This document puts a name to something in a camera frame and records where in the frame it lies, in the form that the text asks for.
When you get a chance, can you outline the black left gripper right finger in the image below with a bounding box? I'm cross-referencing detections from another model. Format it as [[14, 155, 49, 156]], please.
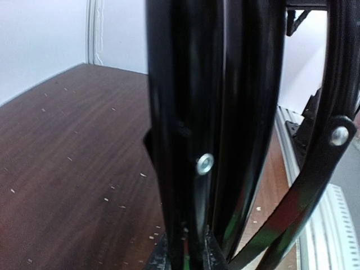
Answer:
[[203, 227, 229, 270]]

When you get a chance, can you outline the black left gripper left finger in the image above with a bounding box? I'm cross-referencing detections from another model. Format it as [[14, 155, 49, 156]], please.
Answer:
[[143, 233, 172, 270]]

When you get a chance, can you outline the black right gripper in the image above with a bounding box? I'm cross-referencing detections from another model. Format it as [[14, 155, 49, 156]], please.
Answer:
[[286, 9, 311, 37]]

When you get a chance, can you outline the black music stand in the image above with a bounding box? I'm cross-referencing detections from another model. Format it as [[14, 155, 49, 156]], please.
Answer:
[[144, 1, 359, 269]]

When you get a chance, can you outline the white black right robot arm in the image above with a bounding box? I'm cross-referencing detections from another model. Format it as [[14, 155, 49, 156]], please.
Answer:
[[285, 10, 321, 169]]

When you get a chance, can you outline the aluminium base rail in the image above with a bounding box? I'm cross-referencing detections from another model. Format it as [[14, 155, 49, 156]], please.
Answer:
[[274, 105, 360, 270]]

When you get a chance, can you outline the right aluminium frame post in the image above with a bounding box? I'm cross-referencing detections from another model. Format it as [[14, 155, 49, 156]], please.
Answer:
[[85, 0, 104, 66]]

